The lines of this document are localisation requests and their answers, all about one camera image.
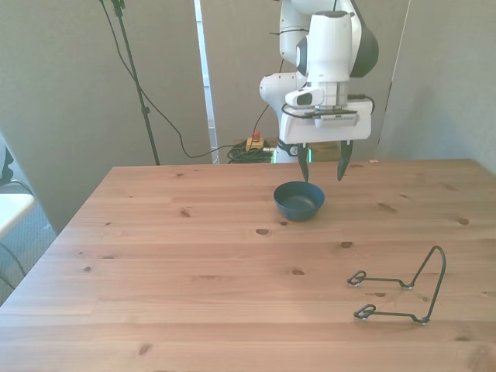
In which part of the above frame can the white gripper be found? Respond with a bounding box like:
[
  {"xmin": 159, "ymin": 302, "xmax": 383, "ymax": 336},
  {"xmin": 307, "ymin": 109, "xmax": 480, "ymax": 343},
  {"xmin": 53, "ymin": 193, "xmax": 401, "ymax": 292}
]
[{"xmin": 278, "ymin": 98, "xmax": 372, "ymax": 183}]

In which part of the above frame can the yellow emergency stop box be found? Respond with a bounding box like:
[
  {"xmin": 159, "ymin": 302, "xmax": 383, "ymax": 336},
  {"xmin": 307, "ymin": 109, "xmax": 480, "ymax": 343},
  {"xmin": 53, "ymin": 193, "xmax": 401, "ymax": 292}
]
[{"xmin": 246, "ymin": 131, "xmax": 272, "ymax": 151}]

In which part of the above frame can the white side table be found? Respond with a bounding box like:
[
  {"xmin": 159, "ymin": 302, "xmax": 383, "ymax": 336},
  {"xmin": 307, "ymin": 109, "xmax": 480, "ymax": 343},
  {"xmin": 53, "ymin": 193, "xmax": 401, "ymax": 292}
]
[{"xmin": 0, "ymin": 192, "xmax": 36, "ymax": 238}]

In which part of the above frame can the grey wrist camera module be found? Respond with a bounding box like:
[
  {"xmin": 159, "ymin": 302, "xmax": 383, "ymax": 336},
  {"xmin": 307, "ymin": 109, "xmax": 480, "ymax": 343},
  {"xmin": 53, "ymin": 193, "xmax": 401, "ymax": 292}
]
[{"xmin": 313, "ymin": 109, "xmax": 360, "ymax": 129}]

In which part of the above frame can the green coiled cable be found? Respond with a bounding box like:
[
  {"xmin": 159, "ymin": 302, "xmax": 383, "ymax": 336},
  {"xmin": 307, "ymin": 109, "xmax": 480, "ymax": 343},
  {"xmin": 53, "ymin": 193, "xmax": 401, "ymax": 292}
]
[{"xmin": 226, "ymin": 141, "xmax": 278, "ymax": 164}]

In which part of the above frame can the black tripod camera cable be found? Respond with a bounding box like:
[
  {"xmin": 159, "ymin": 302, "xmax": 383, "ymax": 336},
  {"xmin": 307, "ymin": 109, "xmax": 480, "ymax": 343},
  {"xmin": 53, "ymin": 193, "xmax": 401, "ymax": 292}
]
[{"xmin": 98, "ymin": 0, "xmax": 249, "ymax": 159}]

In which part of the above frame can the black wire bowl stand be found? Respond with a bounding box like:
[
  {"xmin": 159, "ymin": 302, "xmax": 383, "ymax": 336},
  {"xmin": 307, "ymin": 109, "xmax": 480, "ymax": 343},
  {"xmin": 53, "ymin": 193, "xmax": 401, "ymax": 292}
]
[{"xmin": 347, "ymin": 245, "xmax": 447, "ymax": 326}]

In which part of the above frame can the black tripod camera pole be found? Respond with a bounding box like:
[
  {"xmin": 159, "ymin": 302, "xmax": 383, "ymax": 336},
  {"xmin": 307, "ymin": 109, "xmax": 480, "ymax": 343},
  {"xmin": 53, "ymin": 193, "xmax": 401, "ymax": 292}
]
[{"xmin": 110, "ymin": 0, "xmax": 162, "ymax": 166}]

